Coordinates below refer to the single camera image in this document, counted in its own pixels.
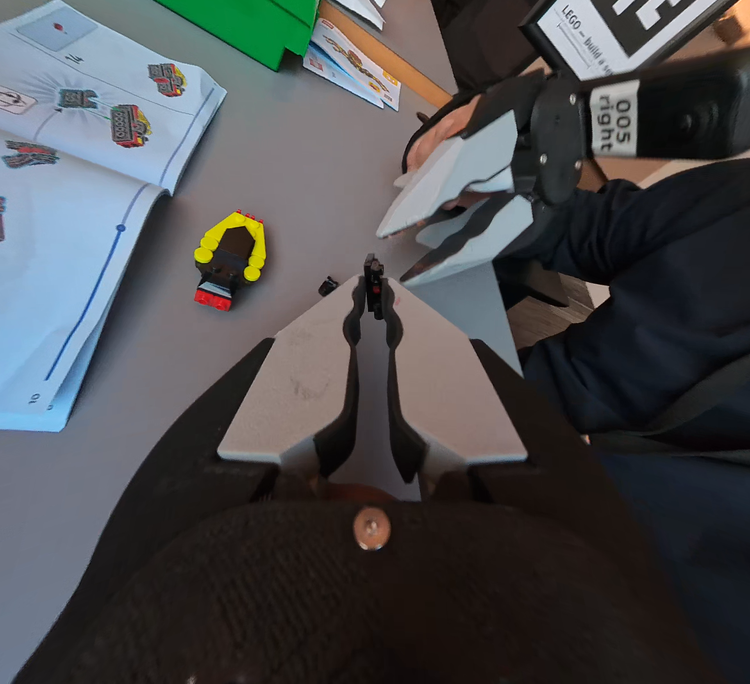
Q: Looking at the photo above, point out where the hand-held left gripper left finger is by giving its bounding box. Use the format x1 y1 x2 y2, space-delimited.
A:
217 275 367 480

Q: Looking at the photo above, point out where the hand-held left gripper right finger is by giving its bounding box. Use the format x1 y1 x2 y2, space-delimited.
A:
382 277 530 486

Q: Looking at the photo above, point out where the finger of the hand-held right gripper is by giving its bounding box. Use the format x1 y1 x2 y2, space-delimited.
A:
375 109 521 241
400 194 535 288

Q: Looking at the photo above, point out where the black red lego assembly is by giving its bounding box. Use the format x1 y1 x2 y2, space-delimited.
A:
363 253 388 321

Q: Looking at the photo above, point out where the yellow black lego model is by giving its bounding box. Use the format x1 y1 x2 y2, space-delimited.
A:
193 210 267 312

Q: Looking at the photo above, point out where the person's right forearm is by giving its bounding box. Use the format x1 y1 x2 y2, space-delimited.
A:
495 160 750 451

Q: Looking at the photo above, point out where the lego instruction leaflet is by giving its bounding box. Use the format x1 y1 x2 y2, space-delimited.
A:
303 19 401 112

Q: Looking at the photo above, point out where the open lego instruction booklet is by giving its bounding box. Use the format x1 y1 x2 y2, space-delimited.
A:
0 0 228 433

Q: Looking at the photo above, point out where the person's right hand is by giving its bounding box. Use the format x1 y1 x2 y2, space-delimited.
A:
401 95 487 175

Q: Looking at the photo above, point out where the black strap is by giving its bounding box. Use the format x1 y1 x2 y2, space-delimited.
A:
589 356 750 451

